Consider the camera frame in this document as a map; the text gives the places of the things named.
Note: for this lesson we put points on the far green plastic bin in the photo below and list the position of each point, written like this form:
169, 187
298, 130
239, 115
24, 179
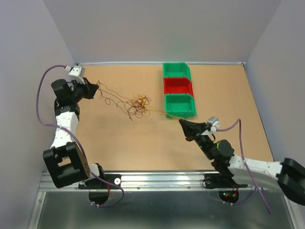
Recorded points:
176, 69

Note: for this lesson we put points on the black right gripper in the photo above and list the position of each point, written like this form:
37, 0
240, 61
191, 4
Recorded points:
191, 134

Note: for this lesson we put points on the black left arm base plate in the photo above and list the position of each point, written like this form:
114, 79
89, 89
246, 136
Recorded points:
97, 184

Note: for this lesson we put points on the red plastic bin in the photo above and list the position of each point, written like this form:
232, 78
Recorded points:
177, 85

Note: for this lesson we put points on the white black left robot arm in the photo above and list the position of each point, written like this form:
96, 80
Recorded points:
65, 159

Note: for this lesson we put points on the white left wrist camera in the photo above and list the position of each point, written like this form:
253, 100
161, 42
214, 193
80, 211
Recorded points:
77, 71

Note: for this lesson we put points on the near green plastic bin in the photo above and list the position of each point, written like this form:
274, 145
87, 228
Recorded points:
179, 105

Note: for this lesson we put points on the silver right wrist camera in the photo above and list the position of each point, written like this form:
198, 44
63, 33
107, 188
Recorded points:
213, 123

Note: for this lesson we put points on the green plastic bin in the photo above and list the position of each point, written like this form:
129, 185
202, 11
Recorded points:
176, 69
179, 105

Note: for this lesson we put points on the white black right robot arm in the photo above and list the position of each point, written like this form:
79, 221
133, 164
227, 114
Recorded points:
234, 172

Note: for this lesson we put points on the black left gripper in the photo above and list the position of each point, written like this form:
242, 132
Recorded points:
90, 88

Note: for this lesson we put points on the aluminium mounting rail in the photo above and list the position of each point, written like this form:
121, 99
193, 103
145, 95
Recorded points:
145, 181

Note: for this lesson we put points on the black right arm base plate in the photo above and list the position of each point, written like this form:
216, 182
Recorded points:
216, 180

